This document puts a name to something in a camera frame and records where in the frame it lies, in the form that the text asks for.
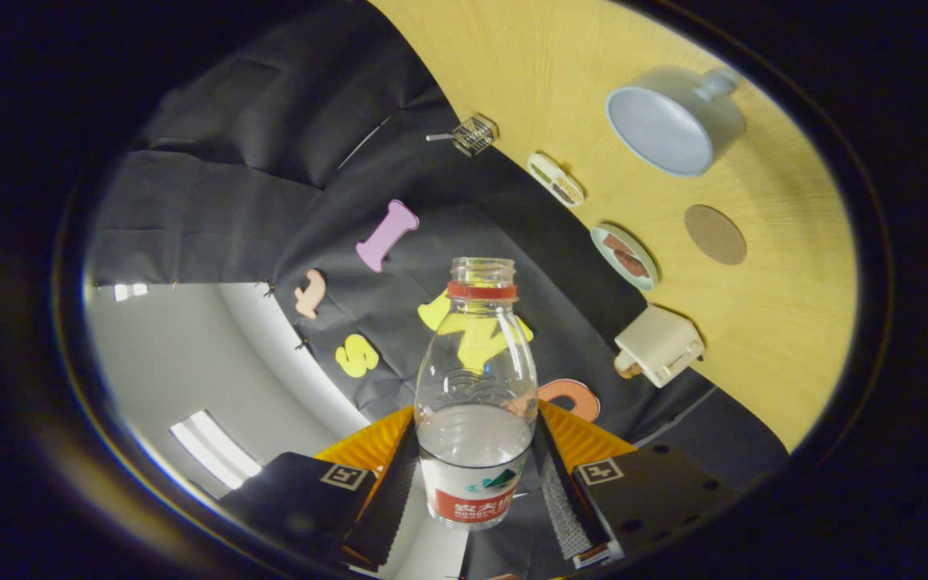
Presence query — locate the white toaster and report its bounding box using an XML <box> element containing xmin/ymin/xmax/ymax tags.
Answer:
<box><xmin>614</xmin><ymin>305</ymin><xmax>705</xmax><ymax>388</ymax></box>

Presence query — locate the wooden table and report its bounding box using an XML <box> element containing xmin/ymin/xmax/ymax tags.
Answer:
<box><xmin>367</xmin><ymin>0</ymin><xmax>860</xmax><ymax>452</ymax></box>

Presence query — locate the white divided condiment dish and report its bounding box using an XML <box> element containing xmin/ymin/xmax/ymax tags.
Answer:
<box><xmin>527</xmin><ymin>152</ymin><xmax>586</xmax><ymax>208</ymax></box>

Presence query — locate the wire mesh basket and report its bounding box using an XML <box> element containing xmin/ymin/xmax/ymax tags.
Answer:
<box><xmin>452</xmin><ymin>114</ymin><xmax>500</xmax><ymax>156</ymax></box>

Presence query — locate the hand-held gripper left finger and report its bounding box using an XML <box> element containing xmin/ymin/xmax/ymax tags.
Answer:
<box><xmin>218</xmin><ymin>405</ymin><xmax>421</xmax><ymax>569</ymax></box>

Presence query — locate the round brown coaster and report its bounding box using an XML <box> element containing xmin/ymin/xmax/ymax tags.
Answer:
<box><xmin>684</xmin><ymin>205</ymin><xmax>748</xmax><ymax>266</ymax></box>

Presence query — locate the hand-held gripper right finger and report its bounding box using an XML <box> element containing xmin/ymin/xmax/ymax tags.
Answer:
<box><xmin>530</xmin><ymin>400</ymin><xmax>743</xmax><ymax>570</ymax></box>

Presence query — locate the clear plastic juice bottle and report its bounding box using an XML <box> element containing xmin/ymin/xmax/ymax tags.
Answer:
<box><xmin>414</xmin><ymin>258</ymin><xmax>539</xmax><ymax>531</ymax></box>

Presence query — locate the pale green round plate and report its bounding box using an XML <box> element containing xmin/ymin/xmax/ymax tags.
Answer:
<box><xmin>590</xmin><ymin>224</ymin><xmax>660</xmax><ymax>292</ymax></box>

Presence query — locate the long ceiling light panel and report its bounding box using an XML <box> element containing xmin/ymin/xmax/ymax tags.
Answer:
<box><xmin>170</xmin><ymin>410</ymin><xmax>262</xmax><ymax>490</ymax></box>

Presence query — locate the white cup with handle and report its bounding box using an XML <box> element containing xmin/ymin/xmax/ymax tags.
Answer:
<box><xmin>605</xmin><ymin>67</ymin><xmax>747</xmax><ymax>177</ymax></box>

